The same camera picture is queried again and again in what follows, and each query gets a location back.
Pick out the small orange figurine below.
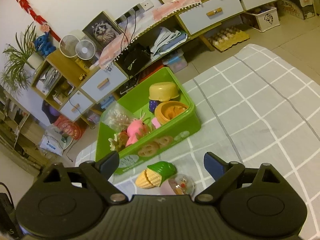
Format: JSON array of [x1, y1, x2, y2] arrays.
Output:
[[108, 131, 129, 152]]

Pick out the pink capsule ball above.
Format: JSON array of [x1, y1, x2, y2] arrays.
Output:
[[159, 174, 195, 196]]

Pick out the toy corn cob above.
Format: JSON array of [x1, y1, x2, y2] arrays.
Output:
[[135, 161, 177, 189]]

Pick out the pink pig toy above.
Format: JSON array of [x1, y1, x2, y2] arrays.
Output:
[[125, 111, 150, 147]]

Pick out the orange red bucket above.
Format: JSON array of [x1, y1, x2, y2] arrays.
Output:
[[53, 115, 87, 140]]

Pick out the grey checked mat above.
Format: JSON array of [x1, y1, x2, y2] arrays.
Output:
[[75, 43, 320, 238]]

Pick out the green plastic bin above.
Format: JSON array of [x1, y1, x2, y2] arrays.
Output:
[[95, 67, 201, 174]]

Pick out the purple toy grapes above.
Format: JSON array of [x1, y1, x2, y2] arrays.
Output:
[[149, 100, 161, 113]]

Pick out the wooden TV cabinet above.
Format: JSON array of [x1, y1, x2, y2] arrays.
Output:
[[34, 0, 278, 122]]

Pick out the white desk fan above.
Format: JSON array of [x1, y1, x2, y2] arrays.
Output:
[[75, 40, 96, 60]]

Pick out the clear plastic storage box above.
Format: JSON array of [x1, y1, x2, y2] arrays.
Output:
[[162, 49, 188, 73]]

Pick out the black bag on shelf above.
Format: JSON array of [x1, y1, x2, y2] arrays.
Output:
[[116, 43, 151, 76]]

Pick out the egg carton tray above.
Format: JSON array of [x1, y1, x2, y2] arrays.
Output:
[[207, 26, 250, 52]]

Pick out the potted green plant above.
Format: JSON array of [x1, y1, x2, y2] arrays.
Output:
[[1, 23, 44, 95]]

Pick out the blue Stitch plush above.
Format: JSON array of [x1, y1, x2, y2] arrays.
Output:
[[34, 32, 56, 57]]

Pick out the cat framed picture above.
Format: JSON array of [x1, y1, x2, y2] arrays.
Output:
[[82, 11, 121, 50]]

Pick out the pink white table runner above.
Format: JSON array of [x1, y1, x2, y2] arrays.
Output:
[[99, 0, 201, 70]]

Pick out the white storage crate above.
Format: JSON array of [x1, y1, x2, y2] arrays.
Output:
[[240, 5, 280, 33]]

